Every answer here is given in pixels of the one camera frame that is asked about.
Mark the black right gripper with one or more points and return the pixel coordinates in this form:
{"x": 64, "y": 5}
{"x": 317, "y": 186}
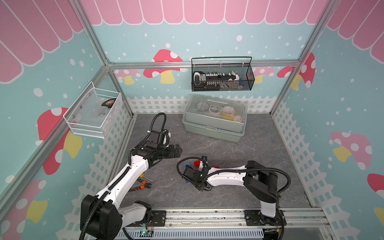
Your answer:
{"x": 193, "y": 170}

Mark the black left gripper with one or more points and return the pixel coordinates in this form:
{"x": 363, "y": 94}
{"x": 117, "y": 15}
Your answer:
{"x": 171, "y": 154}

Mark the blue red lego assembly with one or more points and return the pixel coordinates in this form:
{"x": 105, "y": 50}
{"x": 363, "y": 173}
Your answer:
{"x": 199, "y": 165}

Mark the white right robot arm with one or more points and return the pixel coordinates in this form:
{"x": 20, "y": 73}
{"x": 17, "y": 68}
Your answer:
{"x": 266, "y": 184}

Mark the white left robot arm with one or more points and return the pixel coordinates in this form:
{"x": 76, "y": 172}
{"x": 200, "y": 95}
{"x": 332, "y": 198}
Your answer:
{"x": 102, "y": 215}

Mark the green plastic storage box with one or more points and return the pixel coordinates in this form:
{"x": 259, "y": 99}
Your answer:
{"x": 216, "y": 118}

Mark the yellow handled screwdriver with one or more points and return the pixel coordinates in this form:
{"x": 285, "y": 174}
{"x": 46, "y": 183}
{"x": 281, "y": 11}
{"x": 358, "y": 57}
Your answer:
{"x": 143, "y": 176}

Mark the orange handled pliers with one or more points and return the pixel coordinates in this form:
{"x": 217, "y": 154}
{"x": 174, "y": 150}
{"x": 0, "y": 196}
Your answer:
{"x": 143, "y": 185}

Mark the black wire mesh basket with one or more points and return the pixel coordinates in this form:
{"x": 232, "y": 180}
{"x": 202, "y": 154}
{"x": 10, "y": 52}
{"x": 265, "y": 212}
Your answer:
{"x": 219, "y": 74}

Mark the white wire mesh basket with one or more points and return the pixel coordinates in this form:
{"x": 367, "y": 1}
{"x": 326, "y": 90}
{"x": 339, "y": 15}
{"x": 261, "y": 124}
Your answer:
{"x": 87, "y": 117}

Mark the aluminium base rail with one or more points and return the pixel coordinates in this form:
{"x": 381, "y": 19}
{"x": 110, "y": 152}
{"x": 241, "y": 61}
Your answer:
{"x": 234, "y": 218}

